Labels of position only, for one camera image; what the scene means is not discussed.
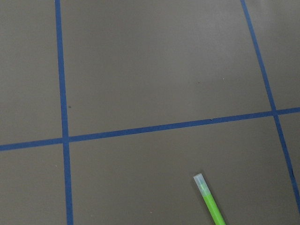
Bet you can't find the green marker pen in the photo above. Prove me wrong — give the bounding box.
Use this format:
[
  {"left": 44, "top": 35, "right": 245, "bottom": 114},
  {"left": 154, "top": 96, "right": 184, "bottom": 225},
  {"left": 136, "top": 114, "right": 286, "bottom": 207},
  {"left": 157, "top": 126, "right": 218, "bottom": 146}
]
[{"left": 194, "top": 173, "right": 226, "bottom": 225}]

